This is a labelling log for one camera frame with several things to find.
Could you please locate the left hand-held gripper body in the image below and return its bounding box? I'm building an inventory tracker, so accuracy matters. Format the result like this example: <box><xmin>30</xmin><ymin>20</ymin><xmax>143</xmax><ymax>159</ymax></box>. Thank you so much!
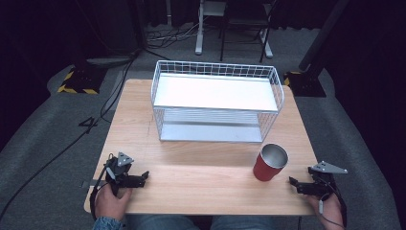
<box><xmin>103</xmin><ymin>151</ymin><xmax>144</xmax><ymax>196</ymax></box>

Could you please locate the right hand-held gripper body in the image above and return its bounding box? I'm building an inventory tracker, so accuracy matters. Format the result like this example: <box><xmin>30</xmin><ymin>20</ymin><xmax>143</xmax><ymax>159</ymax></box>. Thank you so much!
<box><xmin>296</xmin><ymin>160</ymin><xmax>349</xmax><ymax>197</ymax></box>

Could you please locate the red cup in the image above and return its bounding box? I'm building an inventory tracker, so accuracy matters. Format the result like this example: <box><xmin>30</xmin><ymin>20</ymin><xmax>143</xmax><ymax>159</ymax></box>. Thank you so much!
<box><xmin>252</xmin><ymin>143</ymin><xmax>290</xmax><ymax>183</ymax></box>

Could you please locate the white wire shelf rack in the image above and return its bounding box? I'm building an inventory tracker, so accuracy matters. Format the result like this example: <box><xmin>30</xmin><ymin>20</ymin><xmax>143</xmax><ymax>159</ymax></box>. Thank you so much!
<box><xmin>150</xmin><ymin>59</ymin><xmax>285</xmax><ymax>144</ymax></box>

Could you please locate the person's left hand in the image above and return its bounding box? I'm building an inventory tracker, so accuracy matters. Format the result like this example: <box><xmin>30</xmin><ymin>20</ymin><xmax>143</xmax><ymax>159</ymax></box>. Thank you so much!
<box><xmin>94</xmin><ymin>184</ymin><xmax>133</xmax><ymax>222</ymax></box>

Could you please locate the person's right hand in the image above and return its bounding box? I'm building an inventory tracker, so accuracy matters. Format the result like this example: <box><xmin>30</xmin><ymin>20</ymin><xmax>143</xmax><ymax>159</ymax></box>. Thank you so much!
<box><xmin>305</xmin><ymin>192</ymin><xmax>347</xmax><ymax>230</ymax></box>

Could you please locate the grey tape strip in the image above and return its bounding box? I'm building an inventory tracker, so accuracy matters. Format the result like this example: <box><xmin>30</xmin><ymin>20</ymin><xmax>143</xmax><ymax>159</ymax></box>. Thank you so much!
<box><xmin>80</xmin><ymin>179</ymin><xmax>108</xmax><ymax>190</ymax></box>

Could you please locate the person's left leg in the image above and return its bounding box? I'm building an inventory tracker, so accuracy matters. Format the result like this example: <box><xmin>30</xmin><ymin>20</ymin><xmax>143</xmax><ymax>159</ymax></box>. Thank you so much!
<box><xmin>124</xmin><ymin>214</ymin><xmax>201</xmax><ymax>230</ymax></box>

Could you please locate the person's leg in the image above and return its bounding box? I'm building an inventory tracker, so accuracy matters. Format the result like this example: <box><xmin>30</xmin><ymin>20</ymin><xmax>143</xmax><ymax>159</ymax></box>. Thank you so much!
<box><xmin>210</xmin><ymin>215</ymin><xmax>301</xmax><ymax>230</ymax></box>
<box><xmin>124</xmin><ymin>214</ymin><xmax>201</xmax><ymax>230</ymax></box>

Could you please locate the person's right leg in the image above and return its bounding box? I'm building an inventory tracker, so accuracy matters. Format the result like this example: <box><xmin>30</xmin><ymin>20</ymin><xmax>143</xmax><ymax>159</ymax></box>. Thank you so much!
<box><xmin>210</xmin><ymin>215</ymin><xmax>301</xmax><ymax>230</ymax></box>

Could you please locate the black base with striped tape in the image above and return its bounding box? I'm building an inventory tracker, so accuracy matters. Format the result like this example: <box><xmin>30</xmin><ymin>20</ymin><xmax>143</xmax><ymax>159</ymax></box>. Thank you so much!
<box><xmin>56</xmin><ymin>63</ymin><xmax>108</xmax><ymax>96</ymax></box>
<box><xmin>282</xmin><ymin>70</ymin><xmax>327</xmax><ymax>98</ymax></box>

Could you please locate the grey flat stand base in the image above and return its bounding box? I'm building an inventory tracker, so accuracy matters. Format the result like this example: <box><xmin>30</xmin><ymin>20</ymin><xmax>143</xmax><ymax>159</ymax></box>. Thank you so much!
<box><xmin>85</xmin><ymin>56</ymin><xmax>132</xmax><ymax>69</ymax></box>

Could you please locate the white metal stand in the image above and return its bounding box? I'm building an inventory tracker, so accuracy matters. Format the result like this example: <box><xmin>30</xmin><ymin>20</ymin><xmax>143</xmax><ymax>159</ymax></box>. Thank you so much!
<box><xmin>194</xmin><ymin>0</ymin><xmax>274</xmax><ymax>59</ymax></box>

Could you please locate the black slanted pole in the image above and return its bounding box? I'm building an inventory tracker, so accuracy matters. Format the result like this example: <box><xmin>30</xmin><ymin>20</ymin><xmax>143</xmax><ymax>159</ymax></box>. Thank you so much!
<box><xmin>298</xmin><ymin>0</ymin><xmax>351</xmax><ymax>73</ymax></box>

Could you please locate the black chair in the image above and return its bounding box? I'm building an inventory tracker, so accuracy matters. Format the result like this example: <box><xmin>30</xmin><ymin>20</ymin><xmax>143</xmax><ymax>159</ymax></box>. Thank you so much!
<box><xmin>217</xmin><ymin>0</ymin><xmax>280</xmax><ymax>64</ymax></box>

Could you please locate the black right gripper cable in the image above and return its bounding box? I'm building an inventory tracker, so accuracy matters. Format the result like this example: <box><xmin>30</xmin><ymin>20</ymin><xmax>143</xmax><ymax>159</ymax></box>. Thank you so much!
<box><xmin>317</xmin><ymin>174</ymin><xmax>349</xmax><ymax>230</ymax></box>

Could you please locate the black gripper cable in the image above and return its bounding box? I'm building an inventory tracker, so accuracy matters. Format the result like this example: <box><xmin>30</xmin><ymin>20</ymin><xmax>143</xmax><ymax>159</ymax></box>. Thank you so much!
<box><xmin>317</xmin><ymin>174</ymin><xmax>349</xmax><ymax>230</ymax></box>
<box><xmin>88</xmin><ymin>153</ymin><xmax>115</xmax><ymax>222</ymax></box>

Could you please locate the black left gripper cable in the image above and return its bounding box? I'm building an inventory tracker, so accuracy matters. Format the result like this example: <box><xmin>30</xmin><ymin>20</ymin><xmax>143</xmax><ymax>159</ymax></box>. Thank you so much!
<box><xmin>88</xmin><ymin>153</ymin><xmax>115</xmax><ymax>222</ymax></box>

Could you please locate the long black floor cable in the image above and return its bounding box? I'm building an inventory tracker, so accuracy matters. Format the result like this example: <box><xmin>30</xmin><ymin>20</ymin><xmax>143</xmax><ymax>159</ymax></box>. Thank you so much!
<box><xmin>0</xmin><ymin>52</ymin><xmax>139</xmax><ymax>222</ymax></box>

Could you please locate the bundle of floor cables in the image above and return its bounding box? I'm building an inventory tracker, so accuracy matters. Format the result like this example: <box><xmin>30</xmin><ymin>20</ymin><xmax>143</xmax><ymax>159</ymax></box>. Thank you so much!
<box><xmin>146</xmin><ymin>22</ymin><xmax>201</xmax><ymax>50</ymax></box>

